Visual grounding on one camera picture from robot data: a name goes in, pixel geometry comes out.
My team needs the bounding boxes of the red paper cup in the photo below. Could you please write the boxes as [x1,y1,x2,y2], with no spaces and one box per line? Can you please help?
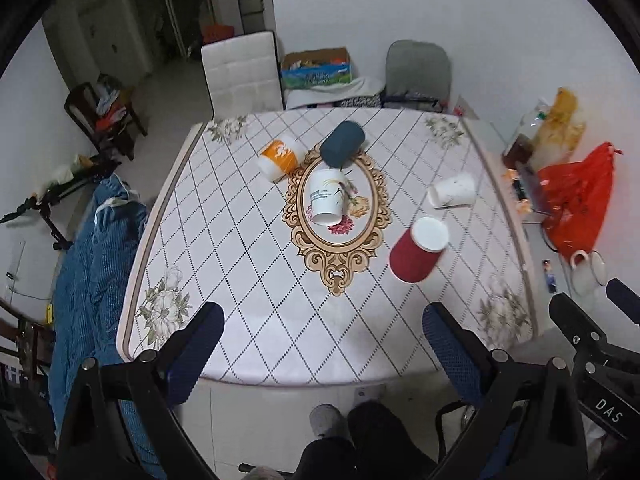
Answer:
[390,216,449,284]

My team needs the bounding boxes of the white paper cup with birds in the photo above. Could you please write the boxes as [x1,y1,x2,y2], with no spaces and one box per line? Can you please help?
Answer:
[427,172,476,209]

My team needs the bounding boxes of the white printed paper cup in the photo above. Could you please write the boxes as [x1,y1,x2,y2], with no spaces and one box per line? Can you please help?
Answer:
[309,168,346,226]

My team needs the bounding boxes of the orange and white cup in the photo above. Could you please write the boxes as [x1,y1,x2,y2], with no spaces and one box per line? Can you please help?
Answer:
[257,133,307,182]

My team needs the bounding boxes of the dark teal cup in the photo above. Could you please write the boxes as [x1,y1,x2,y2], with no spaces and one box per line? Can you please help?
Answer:
[319,120,366,168]

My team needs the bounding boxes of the white enamel mug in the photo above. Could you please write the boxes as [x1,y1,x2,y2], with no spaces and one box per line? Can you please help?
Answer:
[570,250,608,297]

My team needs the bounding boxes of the small dark lighter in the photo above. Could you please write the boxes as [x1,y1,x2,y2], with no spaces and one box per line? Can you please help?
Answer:
[542,259,558,294]

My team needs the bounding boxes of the blue knitted blanket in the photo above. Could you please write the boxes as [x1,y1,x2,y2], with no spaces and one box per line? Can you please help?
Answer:
[46,174,170,480]

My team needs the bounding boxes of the grey slipper left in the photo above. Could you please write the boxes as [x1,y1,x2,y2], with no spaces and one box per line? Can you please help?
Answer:
[309,403,348,439]

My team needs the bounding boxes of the white diamond pattern tablecloth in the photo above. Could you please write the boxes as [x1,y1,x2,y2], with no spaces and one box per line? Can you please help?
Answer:
[116,108,539,387]

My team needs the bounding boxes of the floral tissue pack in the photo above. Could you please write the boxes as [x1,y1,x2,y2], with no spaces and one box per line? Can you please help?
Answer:
[503,169,534,223]

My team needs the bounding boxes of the red plastic bag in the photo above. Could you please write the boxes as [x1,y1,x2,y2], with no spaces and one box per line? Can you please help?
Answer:
[538,142,623,261]

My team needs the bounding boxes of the black tripod stand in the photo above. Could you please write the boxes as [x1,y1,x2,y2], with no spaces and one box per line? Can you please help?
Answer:
[1,155,120,252]

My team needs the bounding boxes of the plastic bottle with brown liquid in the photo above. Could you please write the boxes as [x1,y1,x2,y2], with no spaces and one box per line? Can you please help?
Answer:
[501,99,550,169]

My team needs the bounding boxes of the yellow snack bag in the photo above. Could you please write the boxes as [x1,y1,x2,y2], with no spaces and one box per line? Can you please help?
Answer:
[528,87,586,171]

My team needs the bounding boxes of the dark wooden chair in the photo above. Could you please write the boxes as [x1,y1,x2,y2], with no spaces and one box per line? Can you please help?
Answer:
[64,82,148,160]

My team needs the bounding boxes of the white leather chair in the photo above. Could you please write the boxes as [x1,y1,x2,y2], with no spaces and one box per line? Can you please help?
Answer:
[201,32,284,119]

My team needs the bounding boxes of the grey cushioned chair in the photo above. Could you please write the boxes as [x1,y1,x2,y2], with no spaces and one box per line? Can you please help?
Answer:
[381,39,452,113]

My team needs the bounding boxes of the cardboard box with items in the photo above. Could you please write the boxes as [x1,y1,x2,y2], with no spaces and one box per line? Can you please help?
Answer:
[281,47,352,90]

